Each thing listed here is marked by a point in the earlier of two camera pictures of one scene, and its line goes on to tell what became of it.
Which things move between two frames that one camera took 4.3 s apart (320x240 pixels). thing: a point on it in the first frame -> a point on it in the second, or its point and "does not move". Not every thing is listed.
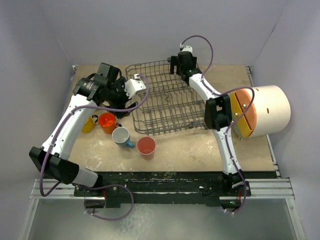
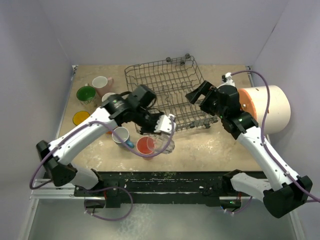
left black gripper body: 117,97 -> 146,120
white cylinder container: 273,110 does not move
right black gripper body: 175,62 -> 210,104
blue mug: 121,135 does not move
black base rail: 112,189 does not move
